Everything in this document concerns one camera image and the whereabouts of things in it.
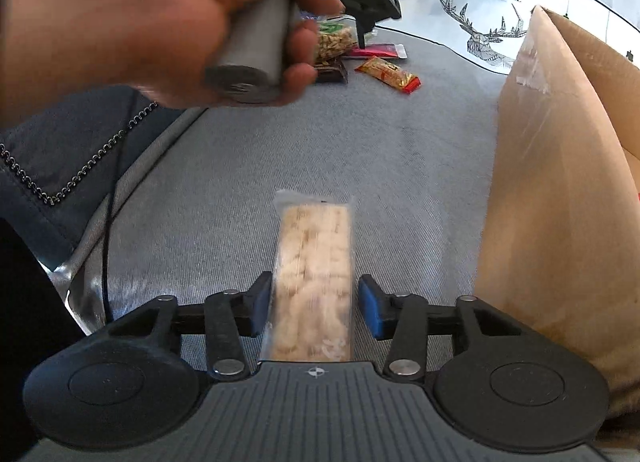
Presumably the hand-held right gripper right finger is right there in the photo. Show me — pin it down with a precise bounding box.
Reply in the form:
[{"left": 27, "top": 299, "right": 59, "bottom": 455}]
[{"left": 357, "top": 273, "right": 532, "bottom": 383}]

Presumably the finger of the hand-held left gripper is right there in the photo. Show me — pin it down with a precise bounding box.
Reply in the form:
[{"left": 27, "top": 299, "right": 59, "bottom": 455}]
[{"left": 352, "top": 16, "right": 376, "bottom": 49}]

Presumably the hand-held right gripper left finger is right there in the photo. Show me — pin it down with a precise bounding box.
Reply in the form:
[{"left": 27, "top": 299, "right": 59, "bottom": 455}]
[{"left": 106, "top": 270, "right": 274, "bottom": 381}]

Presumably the peanut packet with green label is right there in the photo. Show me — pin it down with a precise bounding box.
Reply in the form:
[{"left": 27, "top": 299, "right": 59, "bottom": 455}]
[{"left": 314, "top": 15, "right": 362, "bottom": 64}]

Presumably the dark chocolate bar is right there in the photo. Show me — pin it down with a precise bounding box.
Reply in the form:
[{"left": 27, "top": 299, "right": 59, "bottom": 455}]
[{"left": 314, "top": 60, "right": 349, "bottom": 84}]

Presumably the brown cardboard box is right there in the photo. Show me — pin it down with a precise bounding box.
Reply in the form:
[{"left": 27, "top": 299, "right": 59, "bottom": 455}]
[{"left": 472, "top": 5, "right": 640, "bottom": 425}]

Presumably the person's left hand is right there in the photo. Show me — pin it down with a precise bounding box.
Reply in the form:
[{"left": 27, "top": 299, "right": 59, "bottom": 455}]
[{"left": 0, "top": 0, "right": 347, "bottom": 130}]

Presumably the orange and red snack packet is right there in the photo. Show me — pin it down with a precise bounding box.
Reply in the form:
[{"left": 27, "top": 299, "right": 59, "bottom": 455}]
[{"left": 354, "top": 56, "right": 422, "bottom": 95}]

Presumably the grey printed sofa cover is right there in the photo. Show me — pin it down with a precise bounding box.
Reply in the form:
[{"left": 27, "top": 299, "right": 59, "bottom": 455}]
[{"left": 67, "top": 0, "right": 640, "bottom": 368}]

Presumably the dark jacket with zipper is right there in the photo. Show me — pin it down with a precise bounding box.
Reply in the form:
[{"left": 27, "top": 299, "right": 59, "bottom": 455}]
[{"left": 0, "top": 86, "right": 211, "bottom": 270}]

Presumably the black cable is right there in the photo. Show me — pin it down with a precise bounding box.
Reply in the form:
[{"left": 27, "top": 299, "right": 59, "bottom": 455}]
[{"left": 101, "top": 92, "right": 162, "bottom": 330}]

